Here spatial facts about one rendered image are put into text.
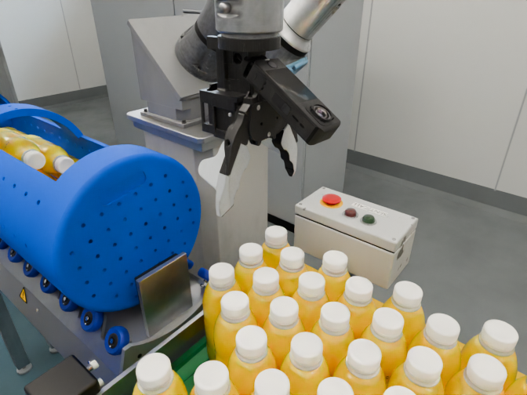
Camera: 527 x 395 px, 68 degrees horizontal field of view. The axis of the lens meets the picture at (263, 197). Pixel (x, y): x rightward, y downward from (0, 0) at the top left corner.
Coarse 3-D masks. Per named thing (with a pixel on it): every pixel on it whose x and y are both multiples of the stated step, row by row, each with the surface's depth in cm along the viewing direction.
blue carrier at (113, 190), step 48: (0, 96) 114; (96, 144) 91; (0, 192) 66; (48, 192) 58; (96, 192) 57; (144, 192) 64; (192, 192) 73; (48, 240) 56; (96, 240) 60; (144, 240) 67; (192, 240) 77; (96, 288) 63
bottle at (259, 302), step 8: (280, 288) 60; (248, 296) 60; (256, 296) 59; (264, 296) 59; (272, 296) 59; (256, 304) 59; (264, 304) 58; (256, 312) 59; (264, 312) 58; (256, 320) 59; (264, 320) 59
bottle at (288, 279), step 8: (280, 264) 64; (304, 264) 64; (280, 272) 64; (288, 272) 63; (296, 272) 63; (304, 272) 64; (280, 280) 64; (288, 280) 63; (296, 280) 63; (288, 288) 63; (296, 288) 63; (288, 296) 64
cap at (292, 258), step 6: (282, 252) 64; (288, 252) 64; (294, 252) 64; (300, 252) 64; (282, 258) 63; (288, 258) 62; (294, 258) 62; (300, 258) 62; (282, 264) 63; (288, 264) 62; (294, 264) 62; (300, 264) 63
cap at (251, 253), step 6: (246, 246) 65; (252, 246) 65; (258, 246) 65; (240, 252) 64; (246, 252) 64; (252, 252) 64; (258, 252) 64; (240, 258) 64; (246, 258) 63; (252, 258) 63; (258, 258) 64; (252, 264) 64
